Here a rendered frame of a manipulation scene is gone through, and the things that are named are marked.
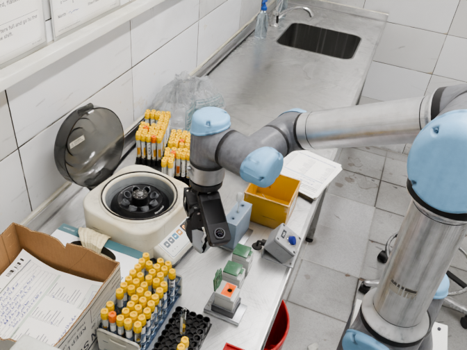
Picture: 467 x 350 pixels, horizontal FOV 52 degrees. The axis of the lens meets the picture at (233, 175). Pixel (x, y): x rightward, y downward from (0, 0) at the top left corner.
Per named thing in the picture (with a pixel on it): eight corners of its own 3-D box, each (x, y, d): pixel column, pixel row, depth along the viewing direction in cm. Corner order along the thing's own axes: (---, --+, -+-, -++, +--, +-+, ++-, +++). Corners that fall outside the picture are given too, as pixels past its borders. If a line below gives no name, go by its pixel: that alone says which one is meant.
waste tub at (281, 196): (283, 233, 136) (289, 207, 130) (240, 218, 139) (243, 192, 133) (296, 205, 146) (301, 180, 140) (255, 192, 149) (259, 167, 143)
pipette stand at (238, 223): (238, 255, 128) (241, 228, 122) (215, 245, 130) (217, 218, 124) (253, 232, 135) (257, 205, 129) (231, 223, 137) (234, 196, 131)
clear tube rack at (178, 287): (139, 366, 100) (138, 346, 96) (98, 348, 102) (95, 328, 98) (182, 294, 116) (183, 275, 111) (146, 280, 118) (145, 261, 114)
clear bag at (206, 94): (194, 125, 178) (196, 92, 169) (167, 106, 187) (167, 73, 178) (233, 110, 190) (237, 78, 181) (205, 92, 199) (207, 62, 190)
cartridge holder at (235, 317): (238, 326, 110) (240, 317, 108) (203, 312, 112) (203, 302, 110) (247, 309, 114) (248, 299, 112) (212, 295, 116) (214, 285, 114)
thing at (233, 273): (238, 295, 117) (240, 277, 113) (219, 289, 118) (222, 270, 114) (243, 283, 120) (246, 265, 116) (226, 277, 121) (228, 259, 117)
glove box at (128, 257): (125, 303, 112) (123, 276, 106) (39, 269, 118) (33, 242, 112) (151, 267, 122) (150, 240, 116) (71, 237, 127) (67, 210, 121)
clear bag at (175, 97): (188, 148, 165) (190, 101, 154) (139, 142, 166) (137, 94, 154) (201, 112, 185) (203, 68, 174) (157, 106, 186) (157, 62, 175)
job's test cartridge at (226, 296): (231, 317, 110) (233, 299, 106) (212, 309, 111) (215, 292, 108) (238, 304, 113) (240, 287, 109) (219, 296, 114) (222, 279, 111)
